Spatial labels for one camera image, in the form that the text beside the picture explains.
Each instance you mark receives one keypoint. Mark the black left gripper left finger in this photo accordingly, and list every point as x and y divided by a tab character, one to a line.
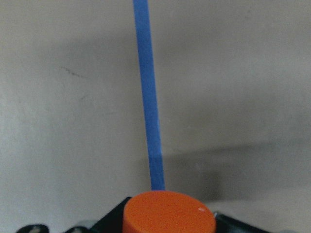
111	222

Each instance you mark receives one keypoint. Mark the orange cylinder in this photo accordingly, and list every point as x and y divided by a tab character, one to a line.
166	212

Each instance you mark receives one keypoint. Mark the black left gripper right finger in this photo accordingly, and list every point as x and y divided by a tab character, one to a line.
226	224

